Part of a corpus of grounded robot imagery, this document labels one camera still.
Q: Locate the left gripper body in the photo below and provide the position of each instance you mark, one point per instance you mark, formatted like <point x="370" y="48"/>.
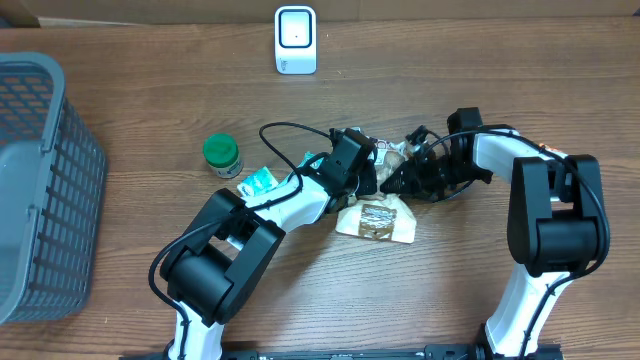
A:
<point x="366" y="185"/>

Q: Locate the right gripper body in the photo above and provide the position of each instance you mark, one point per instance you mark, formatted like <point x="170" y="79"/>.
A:
<point x="441" y="169"/>

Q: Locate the teal snack packet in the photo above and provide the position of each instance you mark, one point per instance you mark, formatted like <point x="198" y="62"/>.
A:
<point x="309" y="161"/>

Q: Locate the beige brown snack pouch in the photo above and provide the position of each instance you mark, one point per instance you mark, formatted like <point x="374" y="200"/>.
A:
<point x="375" y="215"/>

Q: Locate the small teal tissue pack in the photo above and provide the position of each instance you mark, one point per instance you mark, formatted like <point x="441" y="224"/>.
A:
<point x="258" y="183"/>

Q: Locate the orange tissue pack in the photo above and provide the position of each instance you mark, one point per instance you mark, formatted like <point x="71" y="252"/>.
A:
<point x="553" y="150"/>

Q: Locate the green lid white jar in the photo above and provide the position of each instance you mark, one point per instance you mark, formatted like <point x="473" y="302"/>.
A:
<point x="222" y="154"/>

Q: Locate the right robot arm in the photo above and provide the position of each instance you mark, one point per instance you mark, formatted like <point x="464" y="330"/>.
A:
<point x="557" y="228"/>

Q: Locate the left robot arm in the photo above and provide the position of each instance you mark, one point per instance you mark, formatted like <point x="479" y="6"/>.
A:
<point x="214" y="266"/>

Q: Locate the white barcode scanner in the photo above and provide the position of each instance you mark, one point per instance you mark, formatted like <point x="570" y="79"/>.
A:
<point x="295" y="40"/>

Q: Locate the grey plastic basket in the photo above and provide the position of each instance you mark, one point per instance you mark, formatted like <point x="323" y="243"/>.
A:
<point x="53" y="180"/>

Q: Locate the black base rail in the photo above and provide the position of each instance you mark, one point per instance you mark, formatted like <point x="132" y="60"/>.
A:
<point x="340" y="355"/>

